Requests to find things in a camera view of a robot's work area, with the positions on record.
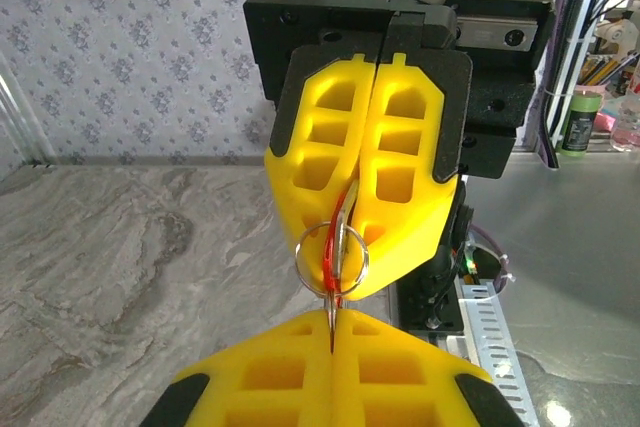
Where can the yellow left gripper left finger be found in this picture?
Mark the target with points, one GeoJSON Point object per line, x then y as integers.
{"type": "Point", "coordinates": [225, 397]}

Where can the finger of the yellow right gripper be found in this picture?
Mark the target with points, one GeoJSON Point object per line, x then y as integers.
{"type": "Point", "coordinates": [290, 187]}
{"type": "Point", "coordinates": [415, 227]}

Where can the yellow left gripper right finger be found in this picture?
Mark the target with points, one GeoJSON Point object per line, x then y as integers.
{"type": "Point", "coordinates": [435, 397]}

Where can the silver key with red cap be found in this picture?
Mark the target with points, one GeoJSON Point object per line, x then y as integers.
{"type": "Point", "coordinates": [342, 242]}

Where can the green circuit board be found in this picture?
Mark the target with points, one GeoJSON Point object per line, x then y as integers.
{"type": "Point", "coordinates": [474, 264]}

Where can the green black bottle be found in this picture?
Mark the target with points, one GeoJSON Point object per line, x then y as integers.
{"type": "Point", "coordinates": [581, 122]}

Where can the pink packet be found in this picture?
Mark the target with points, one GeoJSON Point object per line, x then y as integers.
{"type": "Point", "coordinates": [606, 122]}

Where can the perforated metal rail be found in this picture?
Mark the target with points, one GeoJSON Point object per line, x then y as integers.
{"type": "Point", "coordinates": [492, 347]}

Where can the aluminium frame post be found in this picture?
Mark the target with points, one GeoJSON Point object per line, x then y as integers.
{"type": "Point", "coordinates": [20, 122]}

